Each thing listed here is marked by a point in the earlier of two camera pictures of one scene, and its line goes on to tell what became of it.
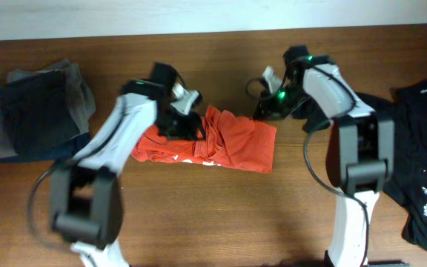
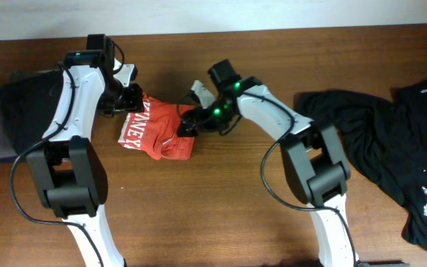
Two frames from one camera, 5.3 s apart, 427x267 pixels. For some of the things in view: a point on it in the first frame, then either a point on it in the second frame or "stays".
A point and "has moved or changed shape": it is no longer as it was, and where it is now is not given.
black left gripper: (190, 131) -> (133, 101)
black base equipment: (388, 264) stays
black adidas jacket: (419, 179) stays
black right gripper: (270, 111) -> (205, 123)
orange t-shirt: (228, 139) has moved or changed shape
